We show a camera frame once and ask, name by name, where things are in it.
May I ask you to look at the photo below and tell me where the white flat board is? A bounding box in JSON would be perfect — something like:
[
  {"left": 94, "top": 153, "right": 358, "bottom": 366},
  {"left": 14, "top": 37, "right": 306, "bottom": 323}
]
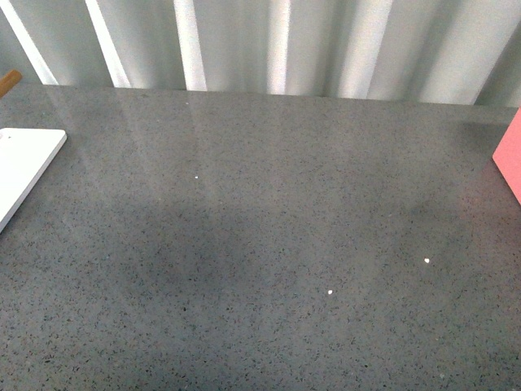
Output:
[{"left": 1, "top": 128, "right": 67, "bottom": 228}]

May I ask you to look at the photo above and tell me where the white pleated curtain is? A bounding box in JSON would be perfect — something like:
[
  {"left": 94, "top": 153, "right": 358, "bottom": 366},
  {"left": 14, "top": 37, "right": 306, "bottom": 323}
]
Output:
[{"left": 1, "top": 1, "right": 520, "bottom": 107}]

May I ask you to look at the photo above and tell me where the brown wooden handle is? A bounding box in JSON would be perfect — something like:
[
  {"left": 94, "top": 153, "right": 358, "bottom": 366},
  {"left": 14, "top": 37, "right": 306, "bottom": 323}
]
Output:
[{"left": 0, "top": 69, "right": 23, "bottom": 98}]

